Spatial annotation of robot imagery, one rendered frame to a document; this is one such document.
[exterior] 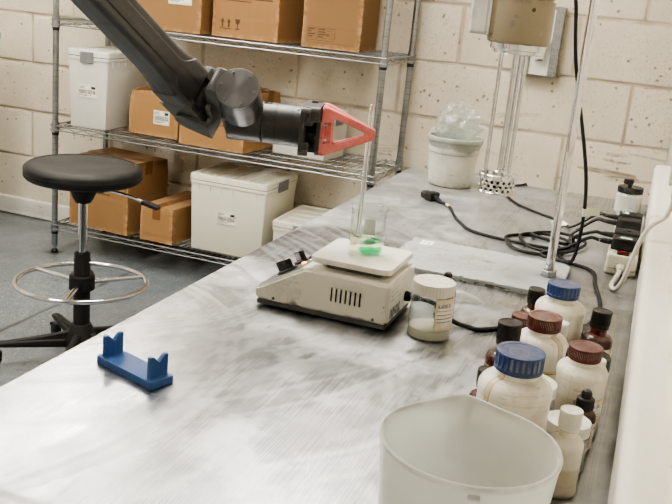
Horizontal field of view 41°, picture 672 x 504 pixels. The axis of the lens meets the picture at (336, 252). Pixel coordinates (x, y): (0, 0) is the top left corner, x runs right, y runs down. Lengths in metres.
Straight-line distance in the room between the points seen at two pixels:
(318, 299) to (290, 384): 0.23
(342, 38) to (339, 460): 2.60
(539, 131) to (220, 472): 2.86
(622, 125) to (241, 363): 2.64
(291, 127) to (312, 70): 2.59
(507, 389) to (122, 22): 0.63
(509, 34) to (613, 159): 2.13
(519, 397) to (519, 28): 0.77
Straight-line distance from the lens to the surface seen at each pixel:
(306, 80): 3.82
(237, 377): 1.06
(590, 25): 1.51
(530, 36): 1.48
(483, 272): 1.54
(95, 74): 3.80
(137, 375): 1.03
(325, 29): 3.39
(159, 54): 1.18
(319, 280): 1.24
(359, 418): 0.99
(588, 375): 1.00
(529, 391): 0.86
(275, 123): 1.22
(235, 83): 1.17
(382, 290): 1.21
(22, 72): 4.57
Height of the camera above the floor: 1.19
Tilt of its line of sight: 16 degrees down
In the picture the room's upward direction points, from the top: 6 degrees clockwise
